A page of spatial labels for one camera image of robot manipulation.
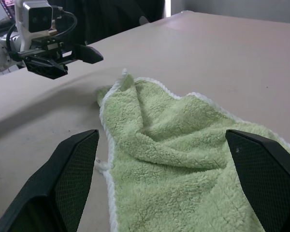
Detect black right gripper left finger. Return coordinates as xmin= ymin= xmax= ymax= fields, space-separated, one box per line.
xmin=0 ymin=129 xmax=99 ymax=232

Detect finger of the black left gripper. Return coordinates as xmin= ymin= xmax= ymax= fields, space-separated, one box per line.
xmin=23 ymin=57 xmax=69 ymax=80
xmin=74 ymin=43 xmax=104 ymax=64

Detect green fleece towel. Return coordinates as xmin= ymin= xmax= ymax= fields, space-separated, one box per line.
xmin=94 ymin=68 xmax=290 ymax=232

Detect lit screen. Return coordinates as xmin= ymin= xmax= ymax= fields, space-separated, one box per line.
xmin=0 ymin=0 xmax=16 ymax=21

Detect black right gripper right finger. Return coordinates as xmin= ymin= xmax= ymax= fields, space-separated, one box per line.
xmin=225 ymin=129 xmax=290 ymax=232

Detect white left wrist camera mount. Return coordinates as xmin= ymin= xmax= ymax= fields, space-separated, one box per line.
xmin=14 ymin=0 xmax=54 ymax=50

